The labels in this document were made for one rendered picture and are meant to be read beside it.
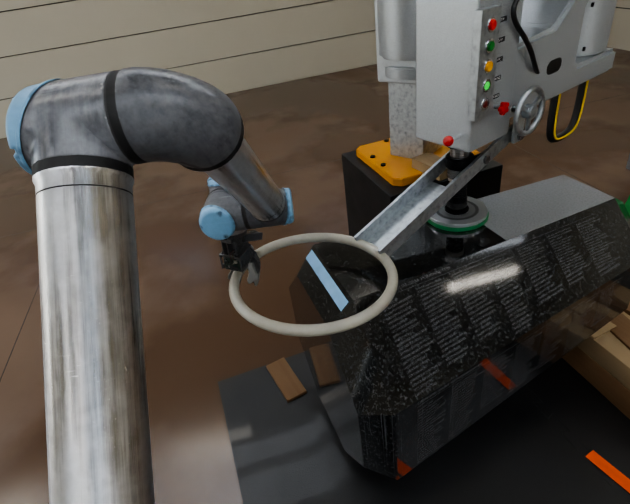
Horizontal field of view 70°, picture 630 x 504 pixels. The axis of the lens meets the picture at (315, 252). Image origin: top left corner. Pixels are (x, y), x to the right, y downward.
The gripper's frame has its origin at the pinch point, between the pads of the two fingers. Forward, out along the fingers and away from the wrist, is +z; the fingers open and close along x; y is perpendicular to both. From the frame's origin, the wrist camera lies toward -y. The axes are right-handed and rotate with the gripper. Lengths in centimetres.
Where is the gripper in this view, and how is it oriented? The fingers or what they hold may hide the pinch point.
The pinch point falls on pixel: (248, 279)
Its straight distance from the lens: 146.0
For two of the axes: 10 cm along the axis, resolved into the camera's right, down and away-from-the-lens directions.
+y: -3.8, 5.4, -7.5
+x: 9.2, 1.5, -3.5
